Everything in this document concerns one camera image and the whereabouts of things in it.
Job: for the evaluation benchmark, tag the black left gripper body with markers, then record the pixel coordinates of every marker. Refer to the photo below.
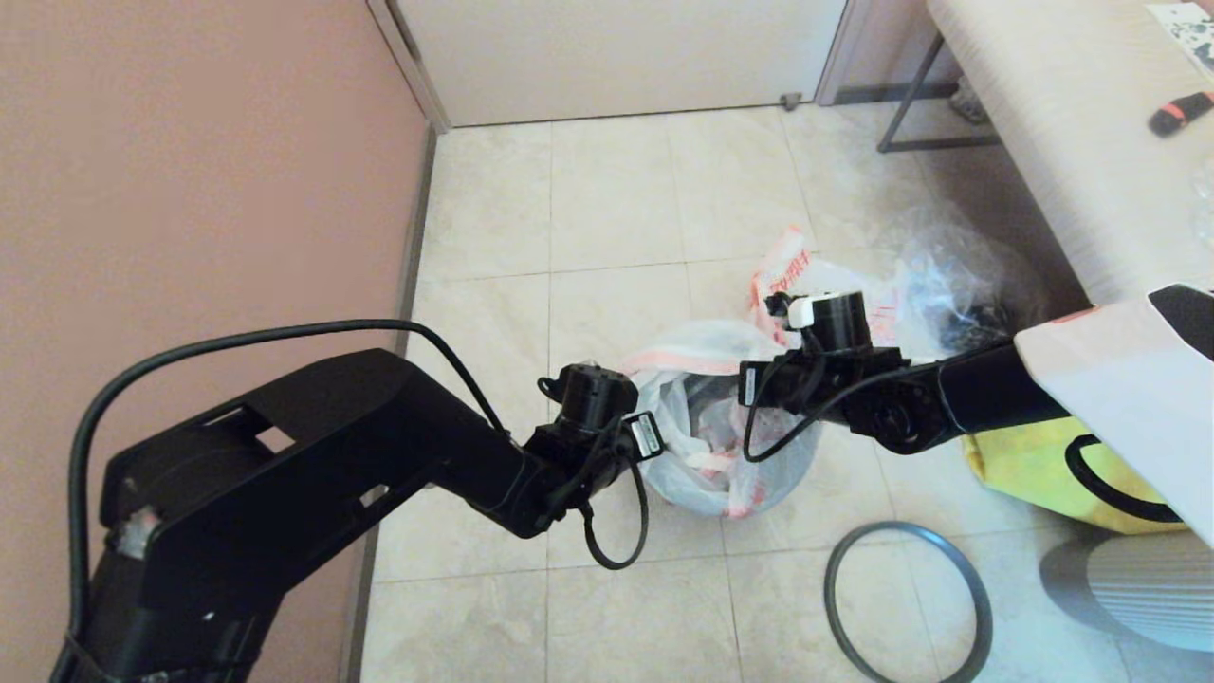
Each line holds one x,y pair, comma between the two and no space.
579,465

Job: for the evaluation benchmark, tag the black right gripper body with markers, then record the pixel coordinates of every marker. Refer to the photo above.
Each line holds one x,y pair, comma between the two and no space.
835,384

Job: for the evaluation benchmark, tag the new white orange-print bag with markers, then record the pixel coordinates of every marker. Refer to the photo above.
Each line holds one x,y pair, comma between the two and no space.
683,417

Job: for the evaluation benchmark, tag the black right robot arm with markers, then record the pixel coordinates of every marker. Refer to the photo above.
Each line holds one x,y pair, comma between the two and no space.
1119,379

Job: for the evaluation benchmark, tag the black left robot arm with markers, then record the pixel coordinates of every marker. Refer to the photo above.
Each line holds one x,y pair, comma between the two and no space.
285,455

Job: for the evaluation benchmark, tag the clear plastic bag dark contents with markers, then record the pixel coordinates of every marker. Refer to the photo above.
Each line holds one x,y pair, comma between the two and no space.
948,270

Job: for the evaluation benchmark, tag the yellow fabric tote bag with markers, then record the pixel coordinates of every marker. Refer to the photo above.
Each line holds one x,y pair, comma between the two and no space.
1024,465

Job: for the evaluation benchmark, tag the small metal door foot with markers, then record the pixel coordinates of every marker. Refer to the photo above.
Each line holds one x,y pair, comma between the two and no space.
789,101

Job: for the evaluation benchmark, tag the grey ribbed round object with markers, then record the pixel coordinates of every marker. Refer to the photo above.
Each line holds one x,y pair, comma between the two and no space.
1129,598

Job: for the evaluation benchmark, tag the white door panel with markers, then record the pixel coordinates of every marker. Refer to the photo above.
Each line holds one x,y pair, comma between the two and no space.
616,57

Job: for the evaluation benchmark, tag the crumpled clear plastic wrap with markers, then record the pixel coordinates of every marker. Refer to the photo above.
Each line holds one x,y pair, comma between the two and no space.
1204,204

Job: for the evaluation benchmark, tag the black orange marker pen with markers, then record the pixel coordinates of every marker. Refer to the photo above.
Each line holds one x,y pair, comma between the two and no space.
1176,114

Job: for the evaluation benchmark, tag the black-white printed paper sheet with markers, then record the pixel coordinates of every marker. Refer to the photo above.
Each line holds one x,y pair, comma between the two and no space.
1190,38

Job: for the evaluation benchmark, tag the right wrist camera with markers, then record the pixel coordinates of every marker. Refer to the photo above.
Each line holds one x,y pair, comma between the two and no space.
839,323

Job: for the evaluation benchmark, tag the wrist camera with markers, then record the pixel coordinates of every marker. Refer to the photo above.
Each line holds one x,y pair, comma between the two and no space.
839,323
593,394

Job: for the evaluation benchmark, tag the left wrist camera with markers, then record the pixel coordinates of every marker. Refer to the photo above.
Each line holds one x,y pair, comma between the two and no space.
593,394

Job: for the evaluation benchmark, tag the black metal table frame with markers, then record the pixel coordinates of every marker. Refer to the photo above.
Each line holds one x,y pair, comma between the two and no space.
910,98

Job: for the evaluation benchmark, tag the grey door frame strip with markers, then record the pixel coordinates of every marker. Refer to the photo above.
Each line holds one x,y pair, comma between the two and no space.
839,47
414,71

